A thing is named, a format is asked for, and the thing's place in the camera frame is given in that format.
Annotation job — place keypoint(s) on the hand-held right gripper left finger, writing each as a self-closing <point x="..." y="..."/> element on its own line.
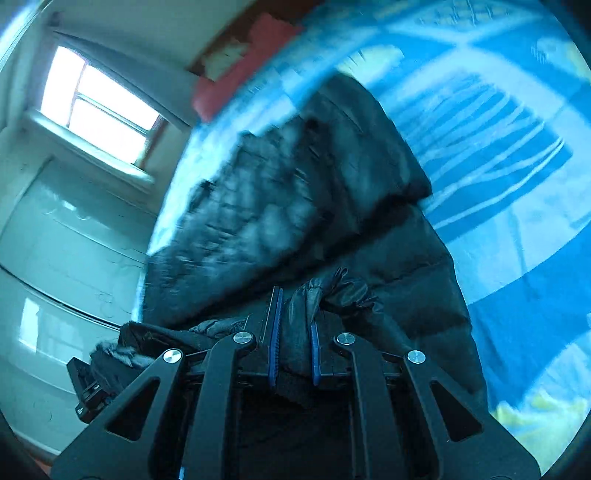
<point x="274" y="337"/>

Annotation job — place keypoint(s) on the small white-framed window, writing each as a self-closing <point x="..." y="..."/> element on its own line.
<point x="92" y="101"/>

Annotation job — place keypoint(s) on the black quilted puffer jacket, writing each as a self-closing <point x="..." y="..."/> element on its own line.
<point x="323" y="207"/>

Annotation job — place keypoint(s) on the dark wooden headboard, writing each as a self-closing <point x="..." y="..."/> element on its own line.
<point x="226" y="27"/>

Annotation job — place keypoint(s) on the red pillow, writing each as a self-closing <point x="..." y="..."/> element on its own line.
<point x="240" y="78"/>

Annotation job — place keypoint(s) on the bed with blue patterned sheet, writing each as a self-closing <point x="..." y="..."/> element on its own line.
<point x="508" y="277"/>

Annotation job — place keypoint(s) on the pale wardrobe with circle pattern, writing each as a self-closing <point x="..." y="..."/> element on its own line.
<point x="60" y="277"/>

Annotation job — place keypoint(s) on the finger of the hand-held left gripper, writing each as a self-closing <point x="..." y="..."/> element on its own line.
<point x="90" y="401"/>

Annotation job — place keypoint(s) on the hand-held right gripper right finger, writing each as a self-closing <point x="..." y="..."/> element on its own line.
<point x="315" y="355"/>

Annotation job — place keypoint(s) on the cream printed cushion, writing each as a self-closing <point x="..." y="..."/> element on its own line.
<point x="224" y="60"/>

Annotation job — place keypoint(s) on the grey pale curtain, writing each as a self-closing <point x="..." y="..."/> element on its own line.
<point x="138" y="78"/>

